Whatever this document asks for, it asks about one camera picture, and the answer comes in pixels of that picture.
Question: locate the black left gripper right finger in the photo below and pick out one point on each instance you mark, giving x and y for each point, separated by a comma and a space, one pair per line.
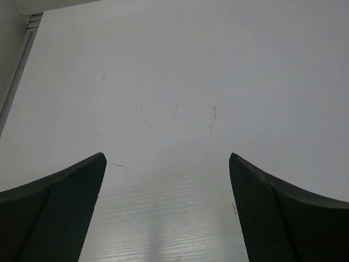
282, 222

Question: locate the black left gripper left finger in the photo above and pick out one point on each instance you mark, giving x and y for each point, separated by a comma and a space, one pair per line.
48, 219

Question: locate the aluminium table edge rail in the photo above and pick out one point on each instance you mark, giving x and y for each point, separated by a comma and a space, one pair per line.
24, 51

